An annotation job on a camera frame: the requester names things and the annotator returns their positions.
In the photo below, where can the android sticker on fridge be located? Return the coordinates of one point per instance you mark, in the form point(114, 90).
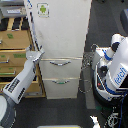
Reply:
point(43, 9)

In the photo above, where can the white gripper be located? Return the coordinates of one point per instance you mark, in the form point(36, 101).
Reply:
point(34, 56)

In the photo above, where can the white and blue robot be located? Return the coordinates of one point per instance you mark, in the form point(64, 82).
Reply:
point(110, 71)

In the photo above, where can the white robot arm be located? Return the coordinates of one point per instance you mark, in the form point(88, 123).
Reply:
point(14, 91)

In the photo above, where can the upper fridge drawer handle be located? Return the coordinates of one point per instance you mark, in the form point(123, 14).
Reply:
point(60, 63)

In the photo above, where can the wooden drawer cabinet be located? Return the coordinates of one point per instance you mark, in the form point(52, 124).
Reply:
point(14, 39)

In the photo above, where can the fridge drawer handle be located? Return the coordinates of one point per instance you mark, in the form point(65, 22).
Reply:
point(60, 63)
point(60, 81)

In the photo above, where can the grey box on cabinet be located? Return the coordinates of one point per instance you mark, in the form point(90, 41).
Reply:
point(13, 11)

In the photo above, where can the white fridge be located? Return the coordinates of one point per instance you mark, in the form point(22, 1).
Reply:
point(62, 35)

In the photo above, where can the lower fridge drawer handle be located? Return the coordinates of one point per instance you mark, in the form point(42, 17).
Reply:
point(60, 81)

